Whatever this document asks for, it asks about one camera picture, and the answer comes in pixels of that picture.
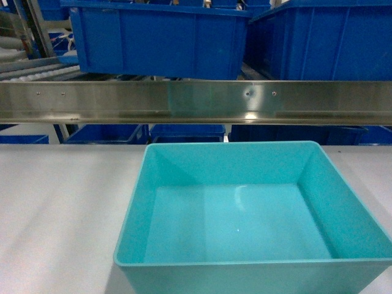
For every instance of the teal plastic bin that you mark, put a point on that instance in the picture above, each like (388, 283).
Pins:
(255, 217)

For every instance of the blue bin lower centre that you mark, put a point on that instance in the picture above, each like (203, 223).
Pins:
(187, 133)

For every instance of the large blue bin left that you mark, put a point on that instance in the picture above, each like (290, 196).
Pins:
(114, 37)

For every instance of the large blue bin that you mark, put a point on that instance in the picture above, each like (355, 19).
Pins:
(114, 37)
(322, 40)

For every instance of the blue bin lower left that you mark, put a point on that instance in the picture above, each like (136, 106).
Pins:
(110, 134)

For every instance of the blue bin lower right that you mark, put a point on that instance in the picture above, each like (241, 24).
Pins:
(323, 135)

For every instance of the large blue bin right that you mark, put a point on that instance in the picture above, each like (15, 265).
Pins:
(322, 40)

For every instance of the metal roller conveyor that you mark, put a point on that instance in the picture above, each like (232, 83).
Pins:
(37, 59)

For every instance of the stainless steel shelf rail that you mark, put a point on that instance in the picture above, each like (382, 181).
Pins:
(204, 102)

